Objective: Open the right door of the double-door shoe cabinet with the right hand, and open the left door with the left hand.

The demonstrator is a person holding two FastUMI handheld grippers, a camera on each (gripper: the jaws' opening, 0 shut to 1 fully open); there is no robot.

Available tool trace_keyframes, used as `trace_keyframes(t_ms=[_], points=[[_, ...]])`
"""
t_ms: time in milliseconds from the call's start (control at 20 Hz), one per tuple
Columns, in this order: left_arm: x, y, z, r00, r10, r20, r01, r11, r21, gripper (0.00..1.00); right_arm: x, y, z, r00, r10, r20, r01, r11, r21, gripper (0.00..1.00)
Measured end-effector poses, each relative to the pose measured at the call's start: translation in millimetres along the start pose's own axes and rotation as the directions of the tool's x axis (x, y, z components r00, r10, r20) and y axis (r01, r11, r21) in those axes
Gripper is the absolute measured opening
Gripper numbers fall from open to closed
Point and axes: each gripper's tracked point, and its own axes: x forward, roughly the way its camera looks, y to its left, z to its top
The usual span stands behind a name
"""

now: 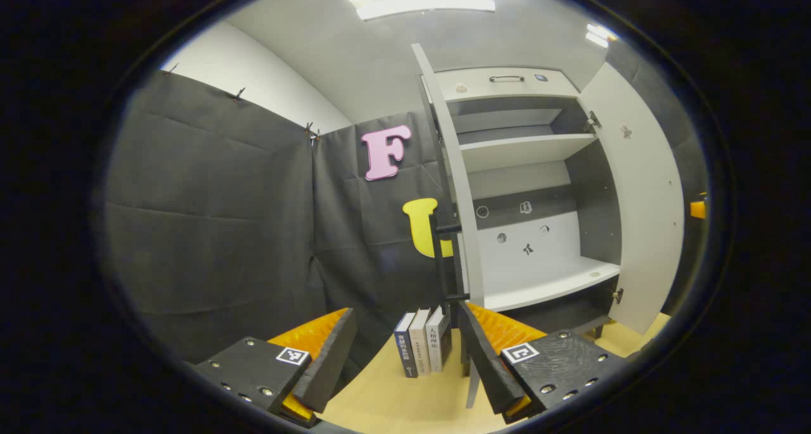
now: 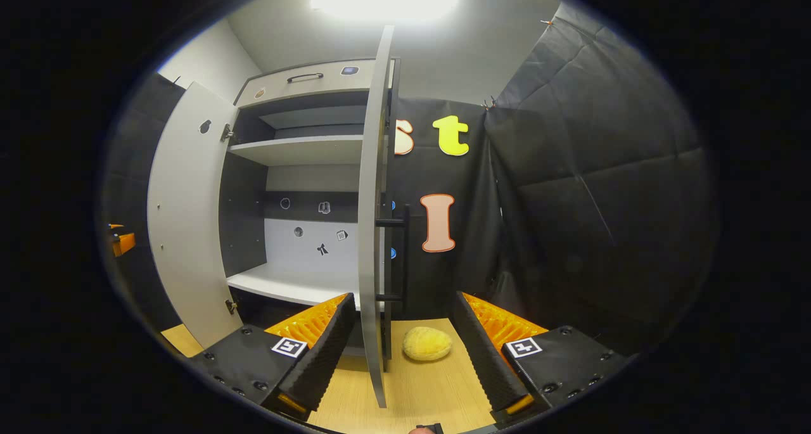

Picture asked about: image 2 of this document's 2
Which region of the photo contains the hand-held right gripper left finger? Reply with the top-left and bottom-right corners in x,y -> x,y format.
190,293 -> 357,422

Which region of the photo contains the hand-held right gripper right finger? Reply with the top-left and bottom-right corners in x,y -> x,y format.
451,291 -> 634,423

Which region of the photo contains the grey double-door shoe cabinet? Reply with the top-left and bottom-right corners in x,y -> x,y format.
219,57 -> 401,352

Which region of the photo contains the grey shoe cabinet door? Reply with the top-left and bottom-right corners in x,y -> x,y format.
147,81 -> 245,349
357,25 -> 406,409

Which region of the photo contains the grey cabinet drawer front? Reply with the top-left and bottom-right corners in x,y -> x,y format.
234,58 -> 397,108

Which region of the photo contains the black backdrop cloth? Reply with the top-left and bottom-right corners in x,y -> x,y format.
98,0 -> 720,359

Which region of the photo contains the black door handle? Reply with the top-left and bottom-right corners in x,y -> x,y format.
375,205 -> 411,303

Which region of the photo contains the yellow fluffy ball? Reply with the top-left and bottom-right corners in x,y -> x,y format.
402,326 -> 454,362

